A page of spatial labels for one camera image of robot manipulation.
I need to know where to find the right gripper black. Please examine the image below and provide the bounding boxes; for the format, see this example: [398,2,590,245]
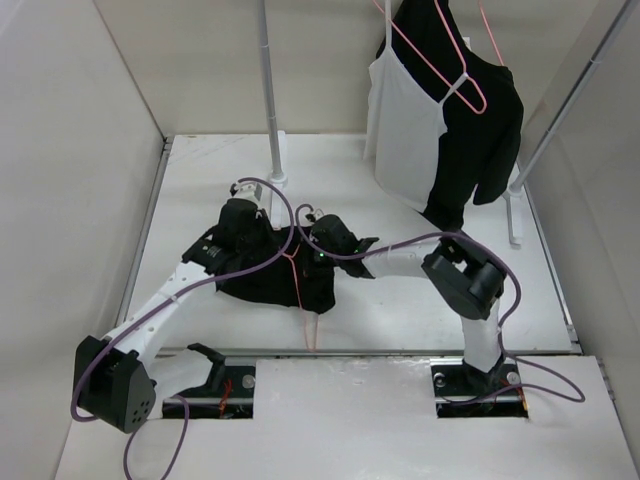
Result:
[288,236,343,279]

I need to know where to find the pink wire hanger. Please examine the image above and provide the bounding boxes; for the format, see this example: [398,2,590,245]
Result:
[283,246,319,353]

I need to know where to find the black trousers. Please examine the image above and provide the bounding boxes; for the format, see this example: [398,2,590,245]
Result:
[216,232,336,314]

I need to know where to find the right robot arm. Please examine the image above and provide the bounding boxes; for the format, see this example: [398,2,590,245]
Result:
[310,214,507,394]

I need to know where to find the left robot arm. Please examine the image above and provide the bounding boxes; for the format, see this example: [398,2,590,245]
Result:
[71,194,276,434]

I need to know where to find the pink hanger with camisole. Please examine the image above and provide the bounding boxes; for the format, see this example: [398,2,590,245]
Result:
[375,1,489,115]

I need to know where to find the pink hanger under black garment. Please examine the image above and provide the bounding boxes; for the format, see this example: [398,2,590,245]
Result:
[477,0,505,67]

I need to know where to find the left rack pole with foot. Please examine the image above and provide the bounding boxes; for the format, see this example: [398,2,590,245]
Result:
[253,0,292,229]

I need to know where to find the rack pole with foot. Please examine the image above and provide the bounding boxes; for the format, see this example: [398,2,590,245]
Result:
[503,1,639,249]
[253,0,292,229]

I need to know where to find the white camisole top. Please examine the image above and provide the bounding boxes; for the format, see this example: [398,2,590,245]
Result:
[363,1,469,212]

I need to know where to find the black hanging garment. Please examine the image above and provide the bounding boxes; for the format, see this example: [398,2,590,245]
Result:
[377,0,525,242]

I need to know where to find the right rack pole with foot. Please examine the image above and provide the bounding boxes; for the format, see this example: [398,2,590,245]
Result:
[503,1,639,249]

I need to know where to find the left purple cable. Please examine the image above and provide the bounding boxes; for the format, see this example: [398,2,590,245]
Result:
[69,177,300,480]

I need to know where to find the purple cable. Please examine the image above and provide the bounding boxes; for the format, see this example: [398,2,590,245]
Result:
[295,203,586,405]
[69,177,300,480]

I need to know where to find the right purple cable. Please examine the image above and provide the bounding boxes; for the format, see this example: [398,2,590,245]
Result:
[295,203,586,405]

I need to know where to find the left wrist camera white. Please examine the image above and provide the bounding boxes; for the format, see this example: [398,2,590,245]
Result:
[230,181,263,205]

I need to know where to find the aluminium rail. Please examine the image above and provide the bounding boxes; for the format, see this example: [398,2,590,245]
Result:
[149,347,471,360]

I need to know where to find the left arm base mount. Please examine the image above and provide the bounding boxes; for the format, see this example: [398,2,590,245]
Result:
[154,343,256,420]

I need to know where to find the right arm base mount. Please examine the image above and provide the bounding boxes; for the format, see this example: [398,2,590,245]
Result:
[431,357,529,419]

